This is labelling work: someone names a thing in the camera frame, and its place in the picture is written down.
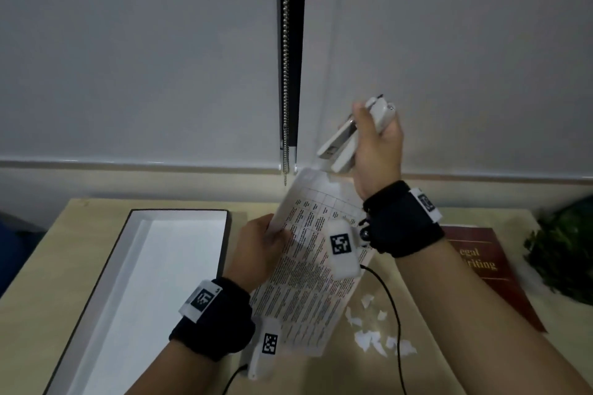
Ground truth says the green leafy plant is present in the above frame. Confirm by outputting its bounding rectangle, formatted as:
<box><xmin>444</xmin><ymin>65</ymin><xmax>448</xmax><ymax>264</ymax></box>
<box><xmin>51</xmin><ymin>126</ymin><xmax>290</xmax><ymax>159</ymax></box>
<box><xmin>524</xmin><ymin>198</ymin><xmax>593</xmax><ymax>306</ymax></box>

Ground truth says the pile of white paper scraps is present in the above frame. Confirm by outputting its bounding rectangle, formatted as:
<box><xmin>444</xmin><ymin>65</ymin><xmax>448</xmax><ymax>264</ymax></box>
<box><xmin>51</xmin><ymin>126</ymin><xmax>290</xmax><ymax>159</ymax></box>
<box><xmin>345</xmin><ymin>294</ymin><xmax>418</xmax><ymax>359</ymax></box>

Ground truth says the black right wristband with marker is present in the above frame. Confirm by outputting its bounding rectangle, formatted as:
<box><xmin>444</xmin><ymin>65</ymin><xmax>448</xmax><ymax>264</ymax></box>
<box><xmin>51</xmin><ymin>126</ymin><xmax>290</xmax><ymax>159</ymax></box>
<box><xmin>361</xmin><ymin>180</ymin><xmax>446</xmax><ymax>260</ymax></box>

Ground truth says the dark red book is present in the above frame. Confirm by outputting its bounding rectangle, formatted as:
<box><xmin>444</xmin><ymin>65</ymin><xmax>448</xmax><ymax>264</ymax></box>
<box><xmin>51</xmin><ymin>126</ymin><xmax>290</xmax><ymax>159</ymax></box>
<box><xmin>439</xmin><ymin>224</ymin><xmax>548</xmax><ymax>334</ymax></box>

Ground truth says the metal bead blind chain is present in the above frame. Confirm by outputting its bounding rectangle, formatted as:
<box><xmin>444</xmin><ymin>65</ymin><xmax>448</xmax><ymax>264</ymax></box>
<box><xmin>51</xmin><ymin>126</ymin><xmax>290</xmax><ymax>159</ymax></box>
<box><xmin>280</xmin><ymin>0</ymin><xmax>291</xmax><ymax>188</ymax></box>

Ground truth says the white box lid black edge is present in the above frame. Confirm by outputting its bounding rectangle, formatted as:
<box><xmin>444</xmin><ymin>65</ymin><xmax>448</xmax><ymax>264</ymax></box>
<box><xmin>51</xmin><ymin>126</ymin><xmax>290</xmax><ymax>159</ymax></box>
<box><xmin>44</xmin><ymin>209</ymin><xmax>232</xmax><ymax>395</ymax></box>

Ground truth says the black right camera cable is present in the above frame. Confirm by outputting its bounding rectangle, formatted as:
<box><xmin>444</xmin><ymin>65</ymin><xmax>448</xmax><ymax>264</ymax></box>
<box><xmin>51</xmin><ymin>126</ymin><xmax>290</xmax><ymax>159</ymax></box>
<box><xmin>359</xmin><ymin>264</ymin><xmax>409</xmax><ymax>395</ymax></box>

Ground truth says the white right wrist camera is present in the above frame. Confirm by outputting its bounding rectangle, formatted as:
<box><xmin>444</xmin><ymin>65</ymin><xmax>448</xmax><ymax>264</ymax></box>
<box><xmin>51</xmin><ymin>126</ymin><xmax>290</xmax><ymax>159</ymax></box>
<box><xmin>326</xmin><ymin>218</ymin><xmax>365</xmax><ymax>281</ymax></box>

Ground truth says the black left wristband with marker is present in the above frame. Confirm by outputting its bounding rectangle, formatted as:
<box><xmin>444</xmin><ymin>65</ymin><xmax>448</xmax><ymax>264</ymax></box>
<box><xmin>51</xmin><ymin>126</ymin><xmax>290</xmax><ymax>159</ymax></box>
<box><xmin>169</xmin><ymin>276</ymin><xmax>256</xmax><ymax>363</ymax></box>

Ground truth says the printed paper sheet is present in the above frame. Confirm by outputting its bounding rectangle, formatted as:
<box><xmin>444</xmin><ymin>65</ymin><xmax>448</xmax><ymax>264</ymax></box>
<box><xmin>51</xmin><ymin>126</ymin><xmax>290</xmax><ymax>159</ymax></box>
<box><xmin>249</xmin><ymin>168</ymin><xmax>377</xmax><ymax>358</ymax></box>

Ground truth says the blue chair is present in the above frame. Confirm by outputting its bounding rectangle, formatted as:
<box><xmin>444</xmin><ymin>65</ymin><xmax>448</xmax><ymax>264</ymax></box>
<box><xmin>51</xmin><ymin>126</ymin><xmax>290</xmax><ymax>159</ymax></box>
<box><xmin>0</xmin><ymin>211</ymin><xmax>44</xmax><ymax>299</ymax></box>

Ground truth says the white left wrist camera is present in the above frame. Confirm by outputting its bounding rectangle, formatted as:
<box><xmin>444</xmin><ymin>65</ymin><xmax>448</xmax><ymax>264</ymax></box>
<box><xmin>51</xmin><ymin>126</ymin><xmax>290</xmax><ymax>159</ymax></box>
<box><xmin>247</xmin><ymin>318</ymin><xmax>282</xmax><ymax>381</ymax></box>

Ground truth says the black camera cable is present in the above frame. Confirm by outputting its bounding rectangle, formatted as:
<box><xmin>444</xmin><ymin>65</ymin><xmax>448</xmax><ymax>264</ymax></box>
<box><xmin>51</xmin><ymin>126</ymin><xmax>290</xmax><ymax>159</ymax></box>
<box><xmin>359</xmin><ymin>264</ymin><xmax>409</xmax><ymax>395</ymax></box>
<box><xmin>221</xmin><ymin>364</ymin><xmax>251</xmax><ymax>395</ymax></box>

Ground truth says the white stapler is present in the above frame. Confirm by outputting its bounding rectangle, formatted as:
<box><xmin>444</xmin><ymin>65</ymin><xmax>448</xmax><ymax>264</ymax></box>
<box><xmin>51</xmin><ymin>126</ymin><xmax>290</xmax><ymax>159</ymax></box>
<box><xmin>316</xmin><ymin>95</ymin><xmax>397</xmax><ymax>174</ymax></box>

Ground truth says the person's right hand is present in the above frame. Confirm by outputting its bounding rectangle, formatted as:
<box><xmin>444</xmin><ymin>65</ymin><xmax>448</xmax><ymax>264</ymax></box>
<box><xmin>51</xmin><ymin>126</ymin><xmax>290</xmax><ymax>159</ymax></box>
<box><xmin>350</xmin><ymin>101</ymin><xmax>405</xmax><ymax>201</ymax></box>

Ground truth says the person's left forearm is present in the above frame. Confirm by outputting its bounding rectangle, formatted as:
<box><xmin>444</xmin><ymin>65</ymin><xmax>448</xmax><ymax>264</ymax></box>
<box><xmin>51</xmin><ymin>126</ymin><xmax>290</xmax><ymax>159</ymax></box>
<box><xmin>124</xmin><ymin>339</ymin><xmax>224</xmax><ymax>395</ymax></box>

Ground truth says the white roller blind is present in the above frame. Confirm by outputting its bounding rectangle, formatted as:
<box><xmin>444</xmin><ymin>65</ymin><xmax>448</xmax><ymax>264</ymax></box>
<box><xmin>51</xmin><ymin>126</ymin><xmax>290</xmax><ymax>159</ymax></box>
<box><xmin>0</xmin><ymin>0</ymin><xmax>280</xmax><ymax>169</ymax></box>
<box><xmin>296</xmin><ymin>0</ymin><xmax>593</xmax><ymax>180</ymax></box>

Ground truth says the black wristband with marker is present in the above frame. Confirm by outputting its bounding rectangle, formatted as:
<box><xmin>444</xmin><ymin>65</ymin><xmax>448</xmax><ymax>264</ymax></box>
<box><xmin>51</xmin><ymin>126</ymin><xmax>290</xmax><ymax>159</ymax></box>
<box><xmin>361</xmin><ymin>180</ymin><xmax>446</xmax><ymax>260</ymax></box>
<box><xmin>169</xmin><ymin>276</ymin><xmax>256</xmax><ymax>363</ymax></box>

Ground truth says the person's right forearm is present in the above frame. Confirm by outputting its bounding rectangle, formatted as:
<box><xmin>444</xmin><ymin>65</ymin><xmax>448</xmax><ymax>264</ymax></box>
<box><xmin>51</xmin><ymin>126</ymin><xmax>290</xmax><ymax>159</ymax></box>
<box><xmin>395</xmin><ymin>236</ymin><xmax>593</xmax><ymax>395</ymax></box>

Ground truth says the person's left hand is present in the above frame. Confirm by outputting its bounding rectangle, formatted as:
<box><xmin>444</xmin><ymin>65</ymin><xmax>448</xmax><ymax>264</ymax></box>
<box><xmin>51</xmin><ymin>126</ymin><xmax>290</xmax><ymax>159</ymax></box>
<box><xmin>224</xmin><ymin>214</ymin><xmax>294</xmax><ymax>293</ymax></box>

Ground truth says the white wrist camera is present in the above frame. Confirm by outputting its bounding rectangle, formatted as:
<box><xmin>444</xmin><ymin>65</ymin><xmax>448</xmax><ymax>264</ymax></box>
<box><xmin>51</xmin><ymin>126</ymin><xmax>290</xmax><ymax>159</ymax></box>
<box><xmin>247</xmin><ymin>318</ymin><xmax>282</xmax><ymax>381</ymax></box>
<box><xmin>326</xmin><ymin>218</ymin><xmax>365</xmax><ymax>281</ymax></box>

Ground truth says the black window frame strip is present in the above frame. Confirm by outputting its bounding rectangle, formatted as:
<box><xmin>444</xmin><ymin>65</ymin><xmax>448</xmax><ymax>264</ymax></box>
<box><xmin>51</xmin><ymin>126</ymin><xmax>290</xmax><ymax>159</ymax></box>
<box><xmin>276</xmin><ymin>0</ymin><xmax>309</xmax><ymax>165</ymax></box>

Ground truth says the black left camera cable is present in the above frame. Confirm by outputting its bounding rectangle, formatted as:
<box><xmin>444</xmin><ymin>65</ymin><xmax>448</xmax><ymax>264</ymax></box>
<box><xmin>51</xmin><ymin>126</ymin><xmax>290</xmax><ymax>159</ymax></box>
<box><xmin>221</xmin><ymin>364</ymin><xmax>251</xmax><ymax>395</ymax></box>

